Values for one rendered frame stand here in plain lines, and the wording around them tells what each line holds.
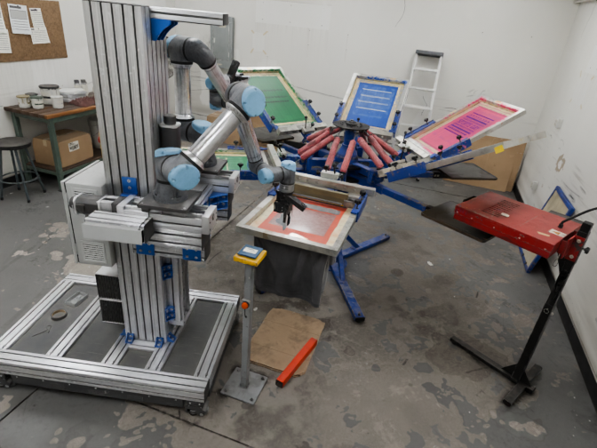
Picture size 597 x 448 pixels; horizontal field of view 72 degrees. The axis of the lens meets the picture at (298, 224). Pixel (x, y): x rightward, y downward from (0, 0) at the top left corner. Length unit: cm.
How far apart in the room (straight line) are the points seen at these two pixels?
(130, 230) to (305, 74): 537
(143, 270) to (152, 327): 40
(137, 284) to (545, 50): 577
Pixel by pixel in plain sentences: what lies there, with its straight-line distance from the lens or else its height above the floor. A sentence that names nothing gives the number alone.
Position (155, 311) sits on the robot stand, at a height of 46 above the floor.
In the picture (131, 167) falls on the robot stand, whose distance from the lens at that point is 214.
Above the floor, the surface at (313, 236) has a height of 96.
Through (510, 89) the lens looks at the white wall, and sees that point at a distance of 664.
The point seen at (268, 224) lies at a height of 96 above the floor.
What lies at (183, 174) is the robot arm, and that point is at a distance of 171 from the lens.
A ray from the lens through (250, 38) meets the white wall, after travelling 722.
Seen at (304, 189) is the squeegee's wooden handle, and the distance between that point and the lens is 271.
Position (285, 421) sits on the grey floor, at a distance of 258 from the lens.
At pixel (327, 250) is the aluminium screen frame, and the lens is 214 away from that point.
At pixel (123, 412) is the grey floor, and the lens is 269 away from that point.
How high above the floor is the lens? 206
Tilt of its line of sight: 27 degrees down
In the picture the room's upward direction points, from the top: 6 degrees clockwise
